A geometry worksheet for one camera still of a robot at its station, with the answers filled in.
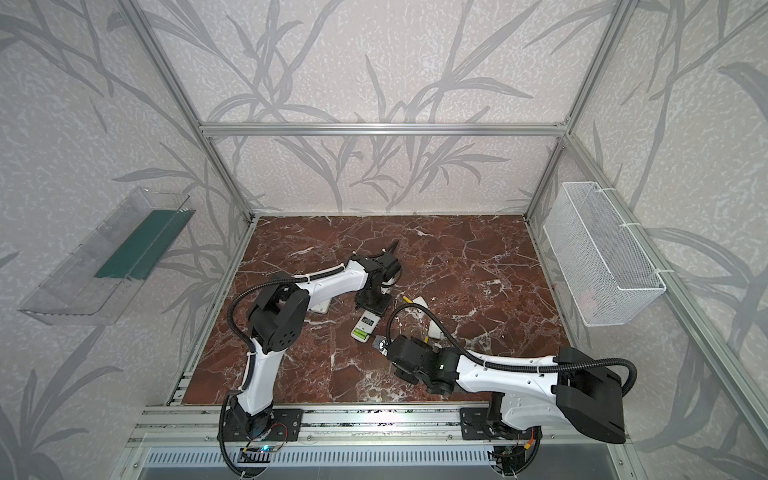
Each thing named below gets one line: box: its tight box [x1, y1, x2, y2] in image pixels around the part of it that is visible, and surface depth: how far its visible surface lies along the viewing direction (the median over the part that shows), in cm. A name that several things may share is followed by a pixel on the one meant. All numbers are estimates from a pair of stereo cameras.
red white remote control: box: [350, 310, 381, 343], surface depth 91 cm
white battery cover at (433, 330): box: [428, 320, 442, 339], surface depth 91 cm
